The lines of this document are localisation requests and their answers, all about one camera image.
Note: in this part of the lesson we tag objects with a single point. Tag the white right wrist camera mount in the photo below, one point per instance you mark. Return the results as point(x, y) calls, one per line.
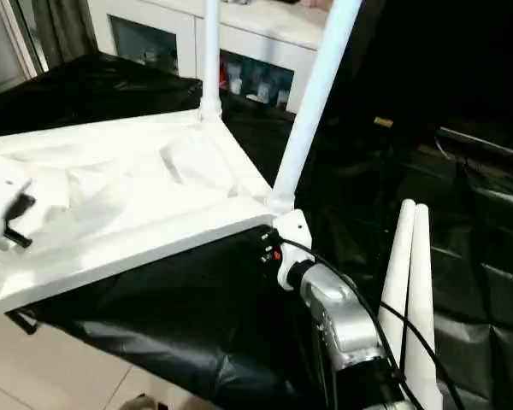
point(295, 230)

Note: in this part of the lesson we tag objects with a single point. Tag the long dark metal rod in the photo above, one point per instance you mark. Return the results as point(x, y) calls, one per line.
point(487, 143)

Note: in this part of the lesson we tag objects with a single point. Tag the grey curtain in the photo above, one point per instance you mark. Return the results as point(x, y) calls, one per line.
point(64, 30)

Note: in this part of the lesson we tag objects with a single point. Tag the white plastic table leg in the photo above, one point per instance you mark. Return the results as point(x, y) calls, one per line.
point(320, 85)
point(423, 299)
point(210, 64)
point(395, 277)

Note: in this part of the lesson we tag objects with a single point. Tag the grey robot foot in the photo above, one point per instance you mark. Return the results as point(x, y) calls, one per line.
point(139, 403)

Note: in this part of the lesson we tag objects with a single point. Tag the white cabinet with glass doors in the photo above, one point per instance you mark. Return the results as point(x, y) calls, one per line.
point(154, 21)

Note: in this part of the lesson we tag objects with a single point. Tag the black table mat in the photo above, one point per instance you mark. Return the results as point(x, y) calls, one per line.
point(175, 324)

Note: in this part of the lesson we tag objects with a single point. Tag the white plastic table top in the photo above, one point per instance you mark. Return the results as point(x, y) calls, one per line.
point(111, 192)

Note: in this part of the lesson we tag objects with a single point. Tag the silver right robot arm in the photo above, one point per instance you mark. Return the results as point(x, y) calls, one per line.
point(337, 307)

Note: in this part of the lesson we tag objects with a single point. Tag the black work table leg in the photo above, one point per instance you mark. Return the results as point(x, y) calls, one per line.
point(25, 322)

